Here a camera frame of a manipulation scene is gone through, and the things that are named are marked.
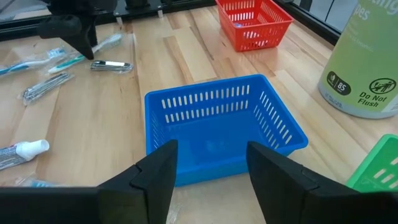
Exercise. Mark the blue toothbrush in clear wrapper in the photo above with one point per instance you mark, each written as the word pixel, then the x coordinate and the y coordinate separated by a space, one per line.
pixel 38 183
pixel 21 66

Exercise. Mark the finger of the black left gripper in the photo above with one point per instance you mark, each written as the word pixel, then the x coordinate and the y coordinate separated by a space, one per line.
pixel 85 37
pixel 59 27

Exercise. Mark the small white toothpaste tube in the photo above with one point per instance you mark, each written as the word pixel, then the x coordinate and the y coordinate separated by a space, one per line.
pixel 28 149
pixel 238 25

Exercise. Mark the blue plastic basket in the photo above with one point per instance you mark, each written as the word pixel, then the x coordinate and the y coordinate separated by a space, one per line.
pixel 217 146

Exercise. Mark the green disinfecting wipes canister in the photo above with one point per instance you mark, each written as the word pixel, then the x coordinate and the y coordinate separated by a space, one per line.
pixel 357 56

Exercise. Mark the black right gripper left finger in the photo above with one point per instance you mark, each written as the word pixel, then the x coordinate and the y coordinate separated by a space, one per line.
pixel 152 186

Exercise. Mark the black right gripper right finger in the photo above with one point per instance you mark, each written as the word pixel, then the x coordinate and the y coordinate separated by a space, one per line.
pixel 280 193

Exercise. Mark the teal toothbrush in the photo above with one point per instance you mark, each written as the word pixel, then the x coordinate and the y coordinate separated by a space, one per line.
pixel 105 43

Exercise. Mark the black aluminium table frame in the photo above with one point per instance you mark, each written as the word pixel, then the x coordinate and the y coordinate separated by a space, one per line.
pixel 15 31

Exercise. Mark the green plastic basket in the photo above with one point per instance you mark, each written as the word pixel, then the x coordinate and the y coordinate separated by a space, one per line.
pixel 373 165

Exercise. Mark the red plastic basket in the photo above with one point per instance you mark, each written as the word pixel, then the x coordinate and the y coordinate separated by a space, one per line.
pixel 248 47

